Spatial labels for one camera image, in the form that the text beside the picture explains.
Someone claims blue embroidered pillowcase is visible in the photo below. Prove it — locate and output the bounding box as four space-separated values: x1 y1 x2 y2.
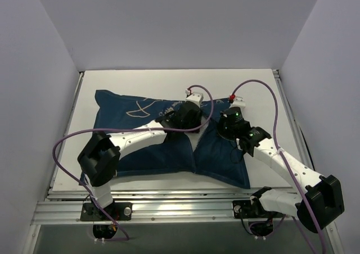
94 90 250 189

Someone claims white pillow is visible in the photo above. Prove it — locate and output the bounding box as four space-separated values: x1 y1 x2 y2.
186 116 209 152

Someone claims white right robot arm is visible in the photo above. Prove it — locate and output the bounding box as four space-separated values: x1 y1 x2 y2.
217 106 345 233

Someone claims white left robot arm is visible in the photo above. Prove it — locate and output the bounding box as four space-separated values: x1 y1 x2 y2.
77 101 202 220

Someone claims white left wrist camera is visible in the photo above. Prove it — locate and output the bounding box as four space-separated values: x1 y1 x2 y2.
185 88 204 107

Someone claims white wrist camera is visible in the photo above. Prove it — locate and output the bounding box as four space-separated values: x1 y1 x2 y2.
185 88 204 107
228 94 246 109

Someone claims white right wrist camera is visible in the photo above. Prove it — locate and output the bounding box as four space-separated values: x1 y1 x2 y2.
228 94 246 109

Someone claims aluminium right side rail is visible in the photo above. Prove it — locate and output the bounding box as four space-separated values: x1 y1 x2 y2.
272 70 314 169

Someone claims aluminium rail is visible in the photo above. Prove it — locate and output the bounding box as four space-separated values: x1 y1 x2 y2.
47 71 85 195
30 188 310 225
272 70 314 169

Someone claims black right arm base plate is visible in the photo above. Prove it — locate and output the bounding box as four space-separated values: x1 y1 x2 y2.
232 199 283 219

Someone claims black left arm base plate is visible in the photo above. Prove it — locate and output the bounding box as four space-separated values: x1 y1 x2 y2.
80 202 133 221

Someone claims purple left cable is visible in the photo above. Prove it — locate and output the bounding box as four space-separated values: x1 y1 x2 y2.
52 84 214 241

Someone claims aluminium left side rail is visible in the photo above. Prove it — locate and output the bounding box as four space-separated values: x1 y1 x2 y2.
47 71 85 195

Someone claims aluminium front rail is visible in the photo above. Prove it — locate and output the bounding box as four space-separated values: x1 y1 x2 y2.
30 188 310 225

